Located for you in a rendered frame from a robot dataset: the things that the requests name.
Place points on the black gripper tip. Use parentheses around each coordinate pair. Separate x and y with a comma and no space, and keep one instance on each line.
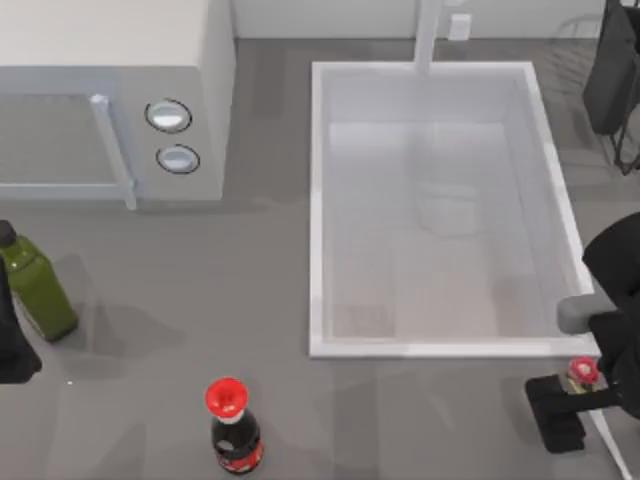
(12,345)

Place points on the pale microwave oven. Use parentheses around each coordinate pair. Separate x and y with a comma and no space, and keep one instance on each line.
(210,100)

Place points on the small microwave knob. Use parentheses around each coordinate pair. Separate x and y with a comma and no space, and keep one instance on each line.
(177,159)

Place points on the black chair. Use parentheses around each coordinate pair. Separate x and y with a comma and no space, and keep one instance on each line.
(612,75)

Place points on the dark bottle with red cap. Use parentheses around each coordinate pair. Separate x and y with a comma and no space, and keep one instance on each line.
(235,440)

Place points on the green bottle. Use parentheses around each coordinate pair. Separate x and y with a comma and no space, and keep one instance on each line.
(40,295)

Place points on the small red cap bottle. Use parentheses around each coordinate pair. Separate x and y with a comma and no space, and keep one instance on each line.
(582,369)

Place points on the white wall socket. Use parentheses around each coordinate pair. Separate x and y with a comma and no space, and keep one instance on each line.
(460,26)

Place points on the large microwave knob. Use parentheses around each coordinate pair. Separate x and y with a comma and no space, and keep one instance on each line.
(168,115)

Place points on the white sink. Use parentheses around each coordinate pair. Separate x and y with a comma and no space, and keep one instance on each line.
(450,345)

